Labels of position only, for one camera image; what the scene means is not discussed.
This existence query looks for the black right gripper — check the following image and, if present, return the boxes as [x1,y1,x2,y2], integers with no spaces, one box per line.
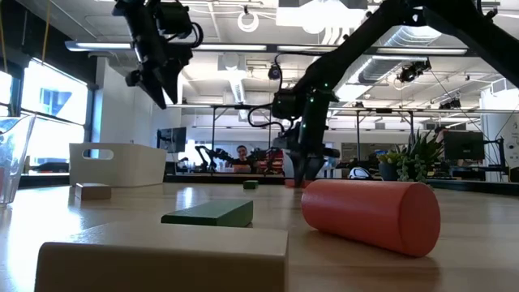
[281,133,341,187]

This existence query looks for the black metal workstation frame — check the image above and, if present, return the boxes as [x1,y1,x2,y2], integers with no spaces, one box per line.
[160,103,414,174]

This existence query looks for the red wooden cylinder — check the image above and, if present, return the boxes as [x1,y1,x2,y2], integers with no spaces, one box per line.
[300,179,442,258]

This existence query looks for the black computer monitor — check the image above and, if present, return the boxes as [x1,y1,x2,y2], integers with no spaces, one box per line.
[157,127,188,154]
[443,130,486,162]

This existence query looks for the clear plastic bin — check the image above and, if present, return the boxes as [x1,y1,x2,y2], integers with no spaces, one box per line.
[0,114,36,207]

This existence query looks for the yellow hanging strap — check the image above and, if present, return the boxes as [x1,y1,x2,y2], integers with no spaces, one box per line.
[41,0,53,64]

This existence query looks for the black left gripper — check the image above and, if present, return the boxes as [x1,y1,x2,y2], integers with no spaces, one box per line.
[125,34,194,110]

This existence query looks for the potted succulent plant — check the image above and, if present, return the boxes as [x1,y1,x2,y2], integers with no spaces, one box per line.
[377,129,446,186]

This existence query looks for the natural rectangular wooden block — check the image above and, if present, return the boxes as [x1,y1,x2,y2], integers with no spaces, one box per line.
[34,221,290,292]

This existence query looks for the red storage bins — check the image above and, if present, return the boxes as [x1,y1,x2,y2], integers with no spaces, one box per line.
[265,148,285,175]

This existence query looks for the white cable coil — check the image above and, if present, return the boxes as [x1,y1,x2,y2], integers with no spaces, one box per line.
[237,10,260,33]

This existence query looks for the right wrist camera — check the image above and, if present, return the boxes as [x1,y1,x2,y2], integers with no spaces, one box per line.
[270,135,294,152]

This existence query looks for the white bin with handle cutout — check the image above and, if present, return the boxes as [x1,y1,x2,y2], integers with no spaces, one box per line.
[68,142,168,188]

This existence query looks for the person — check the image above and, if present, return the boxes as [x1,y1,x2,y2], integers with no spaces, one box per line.
[231,144,255,174]

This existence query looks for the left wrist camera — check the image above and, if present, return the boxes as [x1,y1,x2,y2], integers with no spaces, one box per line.
[156,0,204,48]

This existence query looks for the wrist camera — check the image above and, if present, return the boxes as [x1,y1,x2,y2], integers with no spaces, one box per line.
[270,135,294,152]
[156,0,204,48]

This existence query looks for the small natural wooden block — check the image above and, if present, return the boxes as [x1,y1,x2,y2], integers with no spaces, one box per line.
[75,182,113,201]

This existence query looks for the white black round object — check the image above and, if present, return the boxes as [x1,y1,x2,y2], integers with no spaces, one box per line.
[348,166,373,181]

